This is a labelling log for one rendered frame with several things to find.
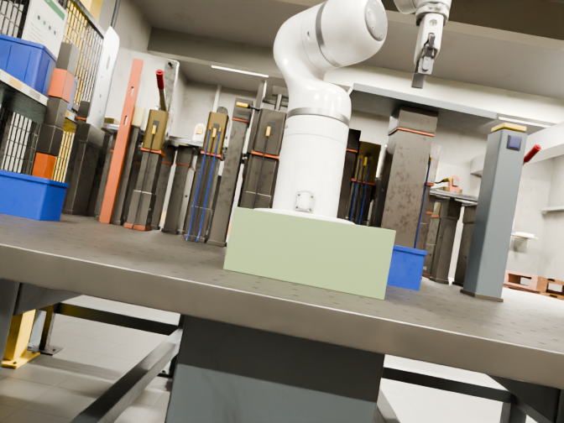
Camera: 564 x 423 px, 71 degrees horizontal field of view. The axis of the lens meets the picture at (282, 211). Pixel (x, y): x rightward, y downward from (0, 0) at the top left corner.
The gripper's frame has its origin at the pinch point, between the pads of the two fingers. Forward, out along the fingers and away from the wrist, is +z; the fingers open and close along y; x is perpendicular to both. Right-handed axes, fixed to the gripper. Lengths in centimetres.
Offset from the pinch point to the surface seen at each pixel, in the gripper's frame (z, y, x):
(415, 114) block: 10.9, -2.7, 0.2
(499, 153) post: 16.1, 2.4, -23.0
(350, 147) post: 19.1, 8.3, 14.8
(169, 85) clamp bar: 10, 5, 71
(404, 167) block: 24.6, -2.3, 0.4
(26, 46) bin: 9, -9, 107
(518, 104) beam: -254, 636, -260
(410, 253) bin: 45.8, -13.5, -2.5
